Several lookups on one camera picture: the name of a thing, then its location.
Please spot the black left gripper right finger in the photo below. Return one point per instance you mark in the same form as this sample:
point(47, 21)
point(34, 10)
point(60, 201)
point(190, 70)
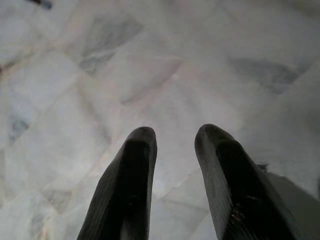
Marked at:
point(237, 190)

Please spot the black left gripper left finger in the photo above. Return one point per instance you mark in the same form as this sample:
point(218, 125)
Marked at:
point(125, 190)

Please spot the dark furniture foot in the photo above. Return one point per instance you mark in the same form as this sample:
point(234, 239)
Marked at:
point(41, 3)

